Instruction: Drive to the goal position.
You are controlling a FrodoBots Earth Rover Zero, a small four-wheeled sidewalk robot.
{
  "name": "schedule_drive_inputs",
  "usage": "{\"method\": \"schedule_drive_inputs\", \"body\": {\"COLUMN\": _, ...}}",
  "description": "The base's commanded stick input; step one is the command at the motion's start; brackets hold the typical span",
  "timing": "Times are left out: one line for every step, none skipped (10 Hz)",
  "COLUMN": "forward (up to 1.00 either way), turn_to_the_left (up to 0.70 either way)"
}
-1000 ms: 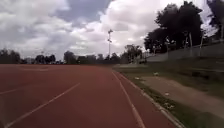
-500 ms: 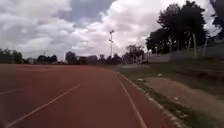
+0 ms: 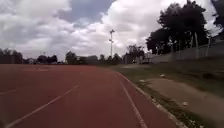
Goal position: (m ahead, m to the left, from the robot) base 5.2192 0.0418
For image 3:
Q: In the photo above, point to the tall floodlight pole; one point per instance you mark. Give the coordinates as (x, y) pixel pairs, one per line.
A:
(111, 43)

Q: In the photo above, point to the pale kerb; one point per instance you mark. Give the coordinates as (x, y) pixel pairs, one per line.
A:
(156, 105)

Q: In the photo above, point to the grass verge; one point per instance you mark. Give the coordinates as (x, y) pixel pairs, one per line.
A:
(160, 75)

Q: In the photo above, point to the fence with posts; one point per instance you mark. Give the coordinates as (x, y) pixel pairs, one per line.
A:
(190, 53)

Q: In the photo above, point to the building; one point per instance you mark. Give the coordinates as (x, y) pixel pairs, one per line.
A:
(128, 58)

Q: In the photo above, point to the red running track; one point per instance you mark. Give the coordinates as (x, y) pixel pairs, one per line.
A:
(83, 103)

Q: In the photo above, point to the row of distant trees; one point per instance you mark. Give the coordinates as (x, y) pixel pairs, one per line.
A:
(71, 58)

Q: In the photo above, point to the large dark trees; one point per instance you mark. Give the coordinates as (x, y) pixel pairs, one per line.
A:
(181, 23)

